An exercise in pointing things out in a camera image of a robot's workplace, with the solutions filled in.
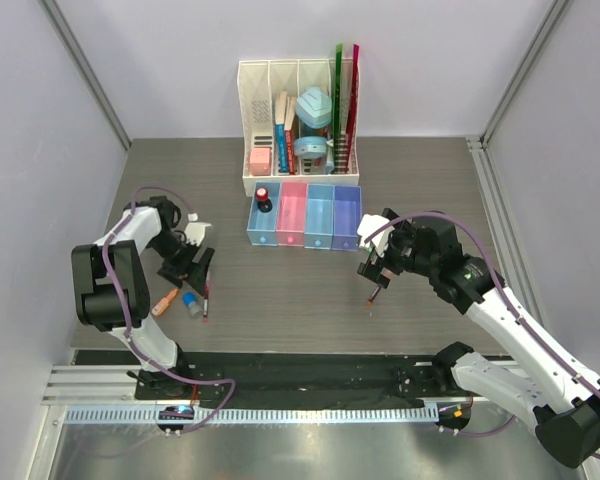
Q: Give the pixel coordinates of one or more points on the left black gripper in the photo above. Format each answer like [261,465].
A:
[198,272]

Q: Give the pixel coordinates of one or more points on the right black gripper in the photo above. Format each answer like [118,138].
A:
[404,229]

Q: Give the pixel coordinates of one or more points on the light blue drawer bin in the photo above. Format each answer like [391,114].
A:
[319,224]

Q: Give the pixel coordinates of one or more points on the purple plastic drawer bin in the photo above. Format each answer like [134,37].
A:
[347,215]

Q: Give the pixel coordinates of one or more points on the blue plastic drawer bin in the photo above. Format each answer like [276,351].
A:
[261,228]

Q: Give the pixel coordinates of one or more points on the pink plastic drawer bin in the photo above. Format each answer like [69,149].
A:
[291,219]

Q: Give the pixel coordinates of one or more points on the white desktop file organizer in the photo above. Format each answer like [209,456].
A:
[259,82]

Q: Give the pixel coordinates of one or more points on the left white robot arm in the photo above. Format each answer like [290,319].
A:
[111,291]

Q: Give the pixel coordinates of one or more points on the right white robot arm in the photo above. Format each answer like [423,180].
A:
[558,397]

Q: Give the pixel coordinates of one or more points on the right red pen refill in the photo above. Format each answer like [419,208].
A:
[373,296]

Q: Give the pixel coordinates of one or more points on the red pen refill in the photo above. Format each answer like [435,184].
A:
[373,296]
[205,305]

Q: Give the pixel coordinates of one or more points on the left red pen refill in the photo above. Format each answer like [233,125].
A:
[205,305]

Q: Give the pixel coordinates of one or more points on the pink cube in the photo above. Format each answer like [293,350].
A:
[260,161]

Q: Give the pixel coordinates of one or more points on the blue spine book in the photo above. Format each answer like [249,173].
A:
[280,105]

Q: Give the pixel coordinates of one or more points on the green transparent ruler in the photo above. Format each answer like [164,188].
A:
[336,129]

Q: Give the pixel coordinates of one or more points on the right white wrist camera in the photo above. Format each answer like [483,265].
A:
[374,232]

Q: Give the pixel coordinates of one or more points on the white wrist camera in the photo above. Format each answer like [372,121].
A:
[374,232]
[196,230]

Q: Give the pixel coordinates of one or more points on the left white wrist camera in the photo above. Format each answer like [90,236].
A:
[196,230]

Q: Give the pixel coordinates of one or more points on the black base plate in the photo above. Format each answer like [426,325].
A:
[284,381]

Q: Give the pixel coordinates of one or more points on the perforated metal cable tray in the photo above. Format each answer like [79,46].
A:
[170,415]

